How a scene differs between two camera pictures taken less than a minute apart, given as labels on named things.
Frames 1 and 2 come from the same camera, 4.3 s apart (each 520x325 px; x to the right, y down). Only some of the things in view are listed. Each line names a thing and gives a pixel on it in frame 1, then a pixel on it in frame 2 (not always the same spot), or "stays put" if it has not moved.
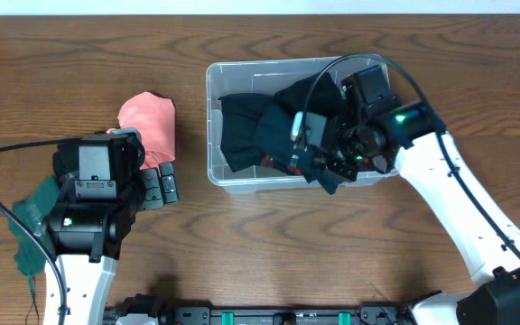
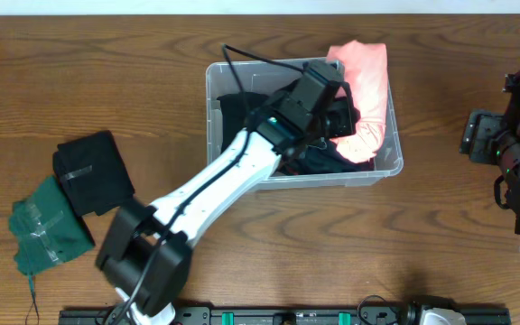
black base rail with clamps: [166, 312] stays put
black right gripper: [337, 166] -> [486, 135]
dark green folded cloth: [30, 255] stays put
